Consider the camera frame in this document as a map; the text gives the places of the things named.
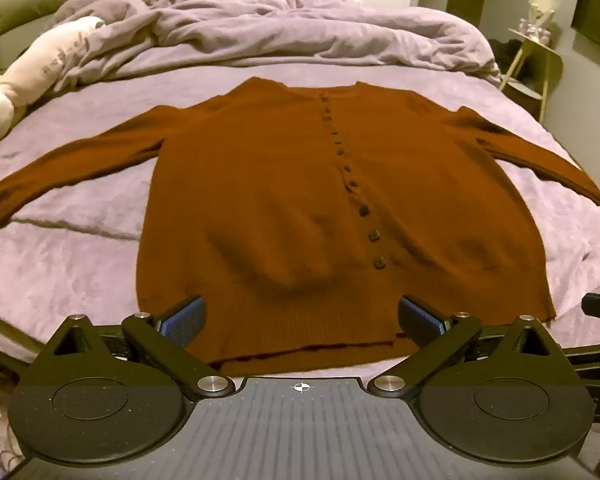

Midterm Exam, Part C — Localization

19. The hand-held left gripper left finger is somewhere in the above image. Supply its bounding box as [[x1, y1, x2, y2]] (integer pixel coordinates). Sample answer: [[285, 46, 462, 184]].
[[31, 295, 235, 400]]

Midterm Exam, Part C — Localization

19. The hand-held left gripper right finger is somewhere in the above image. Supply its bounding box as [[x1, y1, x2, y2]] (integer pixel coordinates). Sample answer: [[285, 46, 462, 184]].
[[368, 294, 574, 399]]

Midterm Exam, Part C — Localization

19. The brown button cardigan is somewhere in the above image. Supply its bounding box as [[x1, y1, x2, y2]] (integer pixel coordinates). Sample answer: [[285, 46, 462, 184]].
[[0, 76, 600, 377]]

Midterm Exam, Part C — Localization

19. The dark bag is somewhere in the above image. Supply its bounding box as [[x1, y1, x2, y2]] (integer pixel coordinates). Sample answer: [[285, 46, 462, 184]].
[[492, 40, 519, 79]]

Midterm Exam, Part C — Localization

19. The yellow side table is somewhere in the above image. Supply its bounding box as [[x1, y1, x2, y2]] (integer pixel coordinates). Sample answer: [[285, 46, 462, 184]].
[[497, 27, 564, 123]]

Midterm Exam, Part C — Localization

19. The white plush toy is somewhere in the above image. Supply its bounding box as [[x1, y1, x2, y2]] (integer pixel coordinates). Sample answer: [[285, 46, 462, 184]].
[[0, 16, 105, 148]]

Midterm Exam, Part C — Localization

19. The white wrapped bouquet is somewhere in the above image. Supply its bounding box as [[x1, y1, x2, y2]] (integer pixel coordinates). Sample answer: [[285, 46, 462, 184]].
[[524, 0, 564, 32]]

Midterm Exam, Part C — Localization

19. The purple duvet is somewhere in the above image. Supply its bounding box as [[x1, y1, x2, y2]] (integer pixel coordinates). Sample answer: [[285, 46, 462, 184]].
[[54, 0, 503, 86]]

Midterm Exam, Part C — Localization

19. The green pillow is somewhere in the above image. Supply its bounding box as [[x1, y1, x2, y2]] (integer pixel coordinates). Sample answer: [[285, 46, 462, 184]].
[[0, 0, 85, 81]]

